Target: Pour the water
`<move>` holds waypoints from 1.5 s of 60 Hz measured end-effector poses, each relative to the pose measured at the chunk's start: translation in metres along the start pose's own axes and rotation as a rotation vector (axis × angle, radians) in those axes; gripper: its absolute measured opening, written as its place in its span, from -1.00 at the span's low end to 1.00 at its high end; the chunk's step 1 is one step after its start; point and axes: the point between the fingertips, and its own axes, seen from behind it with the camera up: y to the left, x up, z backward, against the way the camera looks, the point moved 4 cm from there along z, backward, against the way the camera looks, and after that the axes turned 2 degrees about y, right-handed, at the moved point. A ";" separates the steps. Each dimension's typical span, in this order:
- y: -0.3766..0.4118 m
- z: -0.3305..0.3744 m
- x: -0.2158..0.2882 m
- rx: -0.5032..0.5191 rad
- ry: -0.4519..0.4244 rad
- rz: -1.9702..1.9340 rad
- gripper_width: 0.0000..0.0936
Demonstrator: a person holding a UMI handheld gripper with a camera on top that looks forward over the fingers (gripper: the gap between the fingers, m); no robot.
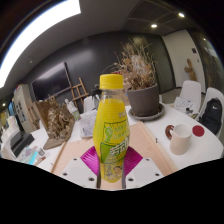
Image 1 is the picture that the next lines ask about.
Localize black backpack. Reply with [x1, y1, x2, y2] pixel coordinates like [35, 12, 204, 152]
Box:
[199, 97, 223, 136]

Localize shelf unit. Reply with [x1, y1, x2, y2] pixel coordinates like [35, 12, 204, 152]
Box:
[12, 83, 36, 134]

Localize grey plant saucer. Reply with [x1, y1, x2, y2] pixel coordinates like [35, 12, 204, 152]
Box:
[128, 102, 166, 122]

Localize dried plant in grey pot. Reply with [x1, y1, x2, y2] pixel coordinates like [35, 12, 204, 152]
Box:
[113, 39, 161, 118]

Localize dark wall screen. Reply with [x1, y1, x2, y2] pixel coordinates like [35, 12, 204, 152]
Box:
[31, 62, 72, 101]

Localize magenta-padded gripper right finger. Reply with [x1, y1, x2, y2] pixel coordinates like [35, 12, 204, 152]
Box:
[121, 145, 165, 190]

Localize black desk device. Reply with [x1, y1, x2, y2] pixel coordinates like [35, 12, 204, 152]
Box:
[9, 128, 35, 158]

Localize wooden figure sculpture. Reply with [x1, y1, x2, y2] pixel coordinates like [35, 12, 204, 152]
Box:
[184, 58, 198, 82]

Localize white mug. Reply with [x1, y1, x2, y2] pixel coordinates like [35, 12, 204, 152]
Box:
[164, 123, 193, 156]

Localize open printed booklet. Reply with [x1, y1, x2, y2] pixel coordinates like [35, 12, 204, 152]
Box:
[79, 109, 98, 139]

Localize flat round red coaster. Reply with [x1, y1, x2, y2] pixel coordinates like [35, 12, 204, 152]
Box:
[192, 124, 206, 138]

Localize teal printed book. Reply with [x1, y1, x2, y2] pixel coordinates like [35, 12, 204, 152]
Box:
[16, 145, 46, 166]

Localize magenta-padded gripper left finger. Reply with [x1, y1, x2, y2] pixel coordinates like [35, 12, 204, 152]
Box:
[60, 145, 102, 189]

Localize yellow drink bottle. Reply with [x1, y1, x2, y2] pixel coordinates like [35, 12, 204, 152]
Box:
[92, 73, 131, 184]

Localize white shell chair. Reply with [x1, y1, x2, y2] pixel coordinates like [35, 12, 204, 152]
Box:
[196, 87, 224, 138]
[173, 79, 202, 116]

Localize small white plaster bust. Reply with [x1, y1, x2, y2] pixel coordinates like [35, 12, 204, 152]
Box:
[64, 98, 77, 114]

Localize light wooden drawing board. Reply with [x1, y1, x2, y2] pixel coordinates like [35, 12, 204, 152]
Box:
[49, 120, 179, 178]

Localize loose papers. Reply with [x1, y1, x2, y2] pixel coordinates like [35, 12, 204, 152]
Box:
[173, 96, 194, 116]

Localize wooden easel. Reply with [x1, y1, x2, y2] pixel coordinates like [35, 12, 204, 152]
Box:
[69, 77, 90, 109]

